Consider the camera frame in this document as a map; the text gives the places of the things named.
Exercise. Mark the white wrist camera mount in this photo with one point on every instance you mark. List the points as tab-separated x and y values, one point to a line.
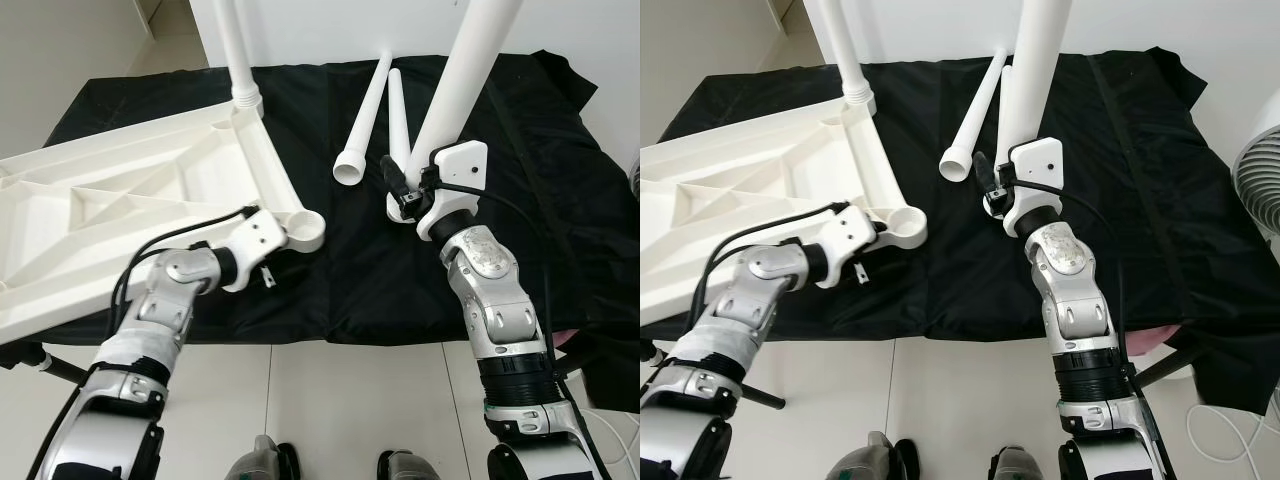
850	240
460	170
1040	165
255	240

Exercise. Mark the white plastic table top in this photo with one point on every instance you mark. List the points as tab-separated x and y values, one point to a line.
120	230
730	220

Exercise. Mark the black fabric table cover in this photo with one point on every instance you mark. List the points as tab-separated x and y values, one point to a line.
350	270
960	270

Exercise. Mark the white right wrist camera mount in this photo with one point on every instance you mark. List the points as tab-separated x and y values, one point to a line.
460	170
1040	165

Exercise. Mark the black metal frame rod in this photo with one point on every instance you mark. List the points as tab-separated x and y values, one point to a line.
55	370
765	399

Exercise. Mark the white plastic table leg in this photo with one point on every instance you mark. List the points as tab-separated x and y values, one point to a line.
1040	60
365	125
840	45
1002	95
232	45
398	110
975	115
465	70

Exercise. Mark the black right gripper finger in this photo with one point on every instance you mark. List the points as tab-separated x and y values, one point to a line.
394	174
986	172

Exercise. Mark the grey robot right foot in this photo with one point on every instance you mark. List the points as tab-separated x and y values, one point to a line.
410	468
1020	466

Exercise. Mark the white round standing fan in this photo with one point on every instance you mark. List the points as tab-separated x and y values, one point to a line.
1262	185

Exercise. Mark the grey robot foot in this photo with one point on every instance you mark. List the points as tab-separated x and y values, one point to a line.
260	460
1020	466
410	468
870	458

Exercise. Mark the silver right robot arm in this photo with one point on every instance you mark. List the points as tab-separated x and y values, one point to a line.
490	290
1070	290

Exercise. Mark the grey metal table leg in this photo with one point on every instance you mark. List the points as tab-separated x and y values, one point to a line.
1170	365

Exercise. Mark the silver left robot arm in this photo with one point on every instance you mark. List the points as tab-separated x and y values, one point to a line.
165	300
760	300

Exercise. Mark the grey robot left foot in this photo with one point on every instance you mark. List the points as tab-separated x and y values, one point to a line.
870	458
260	460

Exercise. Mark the pink soft item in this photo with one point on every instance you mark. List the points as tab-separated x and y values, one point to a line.
565	338
1150	340

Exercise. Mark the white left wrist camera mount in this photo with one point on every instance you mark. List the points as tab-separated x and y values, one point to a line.
255	240
850	240

